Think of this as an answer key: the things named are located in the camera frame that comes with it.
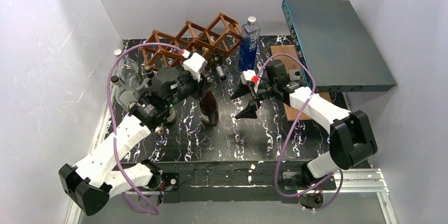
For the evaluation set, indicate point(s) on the blue transparent bottle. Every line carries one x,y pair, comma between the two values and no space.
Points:
249,44

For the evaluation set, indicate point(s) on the teal metal box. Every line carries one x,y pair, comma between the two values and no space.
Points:
333,44

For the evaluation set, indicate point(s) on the clear bottle silver cap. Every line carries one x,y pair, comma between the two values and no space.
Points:
128,72

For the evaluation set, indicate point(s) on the grey metal bracket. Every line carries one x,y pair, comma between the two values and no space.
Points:
295,74

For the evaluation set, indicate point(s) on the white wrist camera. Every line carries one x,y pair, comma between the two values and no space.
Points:
194,63
248,77

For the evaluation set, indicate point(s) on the clear bottle white gold label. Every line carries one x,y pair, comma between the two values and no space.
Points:
125,95

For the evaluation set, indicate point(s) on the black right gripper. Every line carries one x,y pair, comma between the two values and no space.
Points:
258,94

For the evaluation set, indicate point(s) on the dark bottle grey cap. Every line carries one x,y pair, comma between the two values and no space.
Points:
171,118

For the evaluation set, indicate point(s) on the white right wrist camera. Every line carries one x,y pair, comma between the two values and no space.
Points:
248,77

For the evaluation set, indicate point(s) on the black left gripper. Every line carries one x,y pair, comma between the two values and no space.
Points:
202,85

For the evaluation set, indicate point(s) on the brown wooden wine rack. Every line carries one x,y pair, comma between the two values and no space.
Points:
221,38

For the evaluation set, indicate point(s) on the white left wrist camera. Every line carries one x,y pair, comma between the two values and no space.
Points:
194,63

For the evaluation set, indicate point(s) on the dark wine bottle gold cap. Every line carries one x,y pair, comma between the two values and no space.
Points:
209,109

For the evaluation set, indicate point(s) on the dark bottle black cap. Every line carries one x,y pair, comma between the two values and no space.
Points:
215,62

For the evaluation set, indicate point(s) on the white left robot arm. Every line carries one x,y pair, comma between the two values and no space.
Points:
99,176

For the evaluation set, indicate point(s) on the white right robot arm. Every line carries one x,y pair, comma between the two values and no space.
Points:
351,137

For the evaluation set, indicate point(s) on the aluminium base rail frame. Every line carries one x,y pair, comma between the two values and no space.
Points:
253,181

